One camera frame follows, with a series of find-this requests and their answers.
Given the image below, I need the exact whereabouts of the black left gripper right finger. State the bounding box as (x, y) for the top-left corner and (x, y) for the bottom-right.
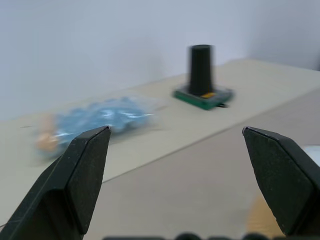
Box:
(241, 126), (320, 236)

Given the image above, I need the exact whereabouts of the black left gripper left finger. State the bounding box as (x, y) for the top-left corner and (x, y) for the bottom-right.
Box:
(0, 125), (112, 240)

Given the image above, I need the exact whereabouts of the white paper cup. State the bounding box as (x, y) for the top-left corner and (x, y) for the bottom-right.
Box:
(301, 144), (320, 167)

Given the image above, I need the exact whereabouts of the orange paper cup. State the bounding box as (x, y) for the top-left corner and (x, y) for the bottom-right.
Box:
(245, 193), (283, 236)

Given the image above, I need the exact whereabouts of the clear bag of blue items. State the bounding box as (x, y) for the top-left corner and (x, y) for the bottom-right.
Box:
(34, 96), (163, 161)

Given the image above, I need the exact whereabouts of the black cone on green base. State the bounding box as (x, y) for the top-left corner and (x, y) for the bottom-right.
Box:
(172, 44), (235, 111)

